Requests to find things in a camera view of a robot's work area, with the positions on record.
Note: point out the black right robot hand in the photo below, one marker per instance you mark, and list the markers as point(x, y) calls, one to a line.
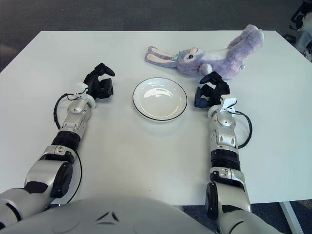
point(217, 90)

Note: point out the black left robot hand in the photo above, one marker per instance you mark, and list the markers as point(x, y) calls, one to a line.
point(97, 84)

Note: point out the purple plush bunny doll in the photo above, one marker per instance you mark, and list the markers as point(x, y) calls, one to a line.
point(214, 59)

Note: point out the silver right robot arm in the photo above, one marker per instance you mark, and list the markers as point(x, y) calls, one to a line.
point(225, 151)

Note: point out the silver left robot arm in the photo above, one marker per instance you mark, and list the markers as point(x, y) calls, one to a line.
point(63, 136)

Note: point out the white plate with black rim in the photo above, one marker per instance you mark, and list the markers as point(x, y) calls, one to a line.
point(159, 98)

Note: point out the black office chair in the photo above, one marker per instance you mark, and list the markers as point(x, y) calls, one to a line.
point(301, 26)

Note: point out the grey robot torso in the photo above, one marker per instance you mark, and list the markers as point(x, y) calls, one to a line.
point(109, 217)

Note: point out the white table leg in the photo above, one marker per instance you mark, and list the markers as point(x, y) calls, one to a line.
point(290, 217)

